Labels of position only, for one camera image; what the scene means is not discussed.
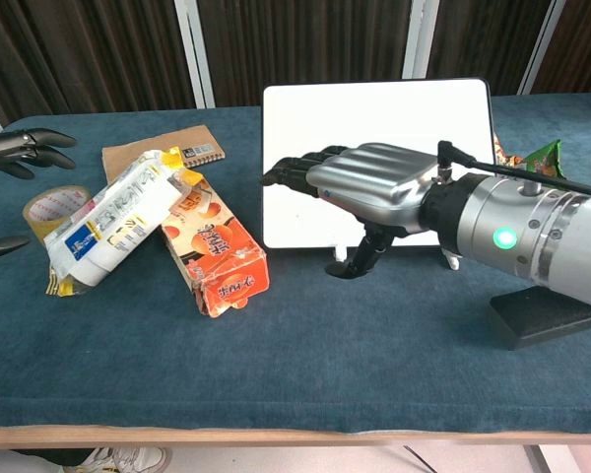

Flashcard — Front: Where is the dark brown pleated curtain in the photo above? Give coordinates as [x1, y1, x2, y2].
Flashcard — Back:
[0, 0, 591, 128]

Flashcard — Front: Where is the green orange snack bag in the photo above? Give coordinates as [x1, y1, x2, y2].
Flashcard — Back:
[491, 133, 566, 181]

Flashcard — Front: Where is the white sneaker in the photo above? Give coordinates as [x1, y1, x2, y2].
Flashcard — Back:
[62, 446, 174, 473]

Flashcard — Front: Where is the white board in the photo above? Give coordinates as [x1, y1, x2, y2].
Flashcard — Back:
[261, 77, 493, 271]

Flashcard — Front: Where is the orange crumpled carton box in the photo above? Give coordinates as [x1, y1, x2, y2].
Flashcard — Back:
[161, 169, 273, 319]

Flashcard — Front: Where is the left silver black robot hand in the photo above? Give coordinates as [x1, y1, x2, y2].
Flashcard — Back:
[0, 127, 78, 260]

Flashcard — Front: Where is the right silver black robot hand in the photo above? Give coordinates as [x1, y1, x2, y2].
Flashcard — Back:
[260, 142, 455, 280]

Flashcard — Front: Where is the black rectangular eraser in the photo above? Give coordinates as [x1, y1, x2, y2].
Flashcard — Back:
[489, 287, 591, 352]

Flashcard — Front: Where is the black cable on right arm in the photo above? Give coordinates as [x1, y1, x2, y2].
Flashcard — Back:
[435, 139, 591, 201]

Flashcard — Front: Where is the brown packing tape roll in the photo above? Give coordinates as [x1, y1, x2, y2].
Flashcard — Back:
[22, 184, 96, 243]

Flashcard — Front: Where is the white yellow tissue package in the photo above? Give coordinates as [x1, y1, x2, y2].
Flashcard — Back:
[43, 147, 204, 298]

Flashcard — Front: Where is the dark blue table cloth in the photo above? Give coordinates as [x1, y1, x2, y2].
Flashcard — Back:
[0, 92, 591, 436]

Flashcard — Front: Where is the brown spiral notebook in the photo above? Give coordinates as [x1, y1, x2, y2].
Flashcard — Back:
[100, 123, 227, 187]

